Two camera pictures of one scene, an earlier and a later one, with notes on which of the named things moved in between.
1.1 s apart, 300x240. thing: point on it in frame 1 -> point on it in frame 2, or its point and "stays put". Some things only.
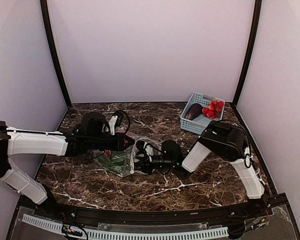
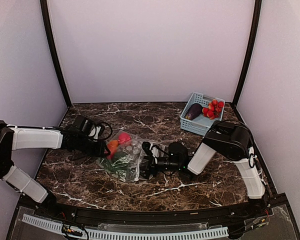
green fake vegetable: (118, 162) stays put
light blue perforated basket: (199, 124) stays put
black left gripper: (119, 144) -> (100, 151)
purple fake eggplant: (194, 110) stays put
